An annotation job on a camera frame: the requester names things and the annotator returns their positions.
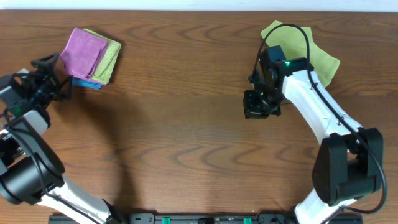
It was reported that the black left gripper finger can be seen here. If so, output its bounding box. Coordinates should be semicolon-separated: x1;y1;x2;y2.
31;53;60;75
53;77;73;101

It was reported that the purple microfiber cloth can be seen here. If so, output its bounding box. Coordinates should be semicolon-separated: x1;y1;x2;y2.
60;27;108;80

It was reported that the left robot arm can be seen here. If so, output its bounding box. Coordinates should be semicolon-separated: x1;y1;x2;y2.
1;53;122;223

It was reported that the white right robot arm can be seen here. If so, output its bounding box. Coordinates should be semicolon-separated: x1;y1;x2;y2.
244;56;387;223

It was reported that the folded blue cloth in stack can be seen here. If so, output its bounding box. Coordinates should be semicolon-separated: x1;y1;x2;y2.
72;77;103;90

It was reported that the folded pink cloth in stack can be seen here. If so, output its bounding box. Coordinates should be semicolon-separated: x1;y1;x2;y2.
87;78;107;85

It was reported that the folded green cloth on stack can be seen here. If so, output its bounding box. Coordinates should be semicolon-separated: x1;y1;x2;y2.
84;29;121;84

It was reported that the crumpled olive green cloth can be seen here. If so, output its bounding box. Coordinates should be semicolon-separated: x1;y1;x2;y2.
266;26;340;87

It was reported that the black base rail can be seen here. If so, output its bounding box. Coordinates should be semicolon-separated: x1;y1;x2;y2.
48;213;363;224

